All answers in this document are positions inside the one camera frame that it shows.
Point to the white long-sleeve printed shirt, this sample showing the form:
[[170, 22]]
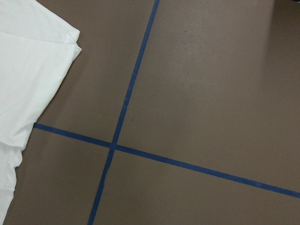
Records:
[[37, 48]]

